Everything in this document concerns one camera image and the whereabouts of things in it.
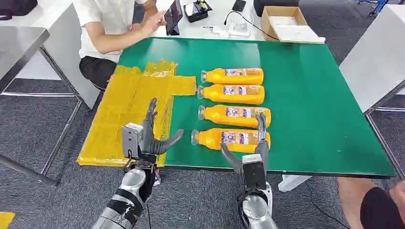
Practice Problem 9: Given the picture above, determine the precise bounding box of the person's right hand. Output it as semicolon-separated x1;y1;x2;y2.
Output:
141;11;167;35

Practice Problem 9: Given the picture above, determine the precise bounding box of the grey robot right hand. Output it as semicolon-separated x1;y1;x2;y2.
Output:
220;113;270;177

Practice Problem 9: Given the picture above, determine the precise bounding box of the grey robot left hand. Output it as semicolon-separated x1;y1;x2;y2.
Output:
139;97;184;156

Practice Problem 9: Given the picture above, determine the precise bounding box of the orange drink bottle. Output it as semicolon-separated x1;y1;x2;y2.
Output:
197;104;272;129
201;67;264;85
197;84;266;105
191;127;271;154

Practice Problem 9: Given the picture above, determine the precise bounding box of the black tablet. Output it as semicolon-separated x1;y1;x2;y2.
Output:
164;0;184;36

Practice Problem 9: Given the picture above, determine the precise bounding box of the yellow sheet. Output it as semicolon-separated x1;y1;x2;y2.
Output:
76;59;197;168

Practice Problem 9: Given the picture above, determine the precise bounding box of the black tool tray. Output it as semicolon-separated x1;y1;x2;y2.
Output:
183;0;213;23

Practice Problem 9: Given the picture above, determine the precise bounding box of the green table mat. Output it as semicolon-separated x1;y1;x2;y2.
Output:
117;37;397;177

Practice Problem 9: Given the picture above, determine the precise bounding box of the person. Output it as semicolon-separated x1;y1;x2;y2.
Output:
336;177;405;229
73;0;167;91

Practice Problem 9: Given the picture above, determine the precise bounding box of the white table foot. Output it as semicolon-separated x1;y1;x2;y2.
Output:
278;175;313;193

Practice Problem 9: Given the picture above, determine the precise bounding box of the white desk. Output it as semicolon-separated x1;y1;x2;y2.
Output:
151;0;265;42

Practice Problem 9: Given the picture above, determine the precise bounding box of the white charger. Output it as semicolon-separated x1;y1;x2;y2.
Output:
202;26;230;39

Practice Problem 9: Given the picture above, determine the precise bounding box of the clear plastic container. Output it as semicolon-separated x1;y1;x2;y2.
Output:
228;17;252;34

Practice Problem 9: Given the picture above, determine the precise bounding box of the black phone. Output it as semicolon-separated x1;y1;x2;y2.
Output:
231;0;247;12

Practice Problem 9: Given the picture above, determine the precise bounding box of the white table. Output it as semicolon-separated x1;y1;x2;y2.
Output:
0;0;102;110
338;3;405;181

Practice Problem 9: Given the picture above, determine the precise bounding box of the white flat slab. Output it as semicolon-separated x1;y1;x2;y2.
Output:
272;24;326;44

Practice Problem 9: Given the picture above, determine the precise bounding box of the black case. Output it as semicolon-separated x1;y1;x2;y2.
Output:
253;0;299;17

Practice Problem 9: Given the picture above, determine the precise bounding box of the cardboard box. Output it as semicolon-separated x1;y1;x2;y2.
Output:
260;5;323;44

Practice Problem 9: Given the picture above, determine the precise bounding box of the steel table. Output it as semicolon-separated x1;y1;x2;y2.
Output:
0;26;84;187

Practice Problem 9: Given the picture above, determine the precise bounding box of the black bag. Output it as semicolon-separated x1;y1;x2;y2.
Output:
0;0;39;20

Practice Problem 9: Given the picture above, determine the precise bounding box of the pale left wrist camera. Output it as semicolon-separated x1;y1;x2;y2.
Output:
121;123;144;159

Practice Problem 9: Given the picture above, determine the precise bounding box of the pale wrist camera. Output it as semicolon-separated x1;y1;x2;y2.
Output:
242;154;268;191
121;123;144;159

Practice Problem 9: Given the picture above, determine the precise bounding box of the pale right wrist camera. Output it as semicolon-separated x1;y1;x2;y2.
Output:
242;154;268;191

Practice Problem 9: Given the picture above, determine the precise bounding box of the black cable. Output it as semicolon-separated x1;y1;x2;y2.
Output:
224;11;281;42

